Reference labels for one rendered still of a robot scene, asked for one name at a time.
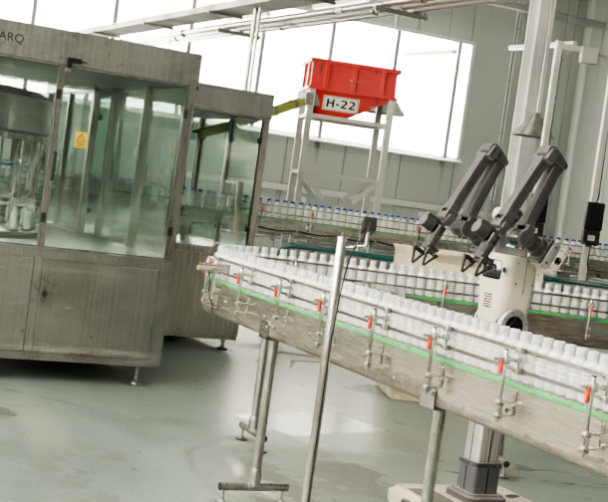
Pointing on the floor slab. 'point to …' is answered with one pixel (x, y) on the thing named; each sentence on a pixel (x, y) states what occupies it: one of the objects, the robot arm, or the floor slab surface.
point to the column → (528, 93)
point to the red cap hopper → (359, 97)
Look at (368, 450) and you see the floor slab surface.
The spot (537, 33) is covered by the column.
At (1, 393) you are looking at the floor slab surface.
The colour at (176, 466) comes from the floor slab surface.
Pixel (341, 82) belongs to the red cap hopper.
